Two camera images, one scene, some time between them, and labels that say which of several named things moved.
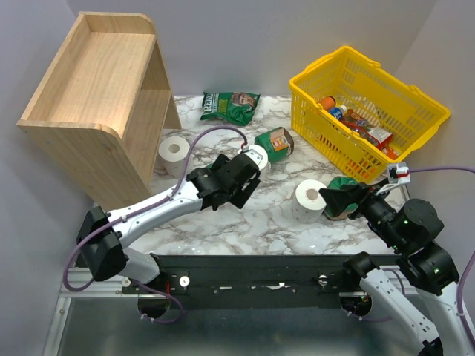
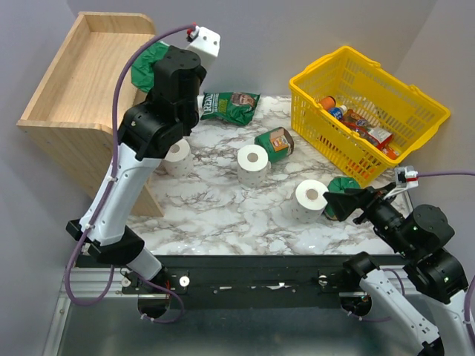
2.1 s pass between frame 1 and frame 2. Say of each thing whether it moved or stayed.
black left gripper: moved
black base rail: stayed
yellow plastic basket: stayed
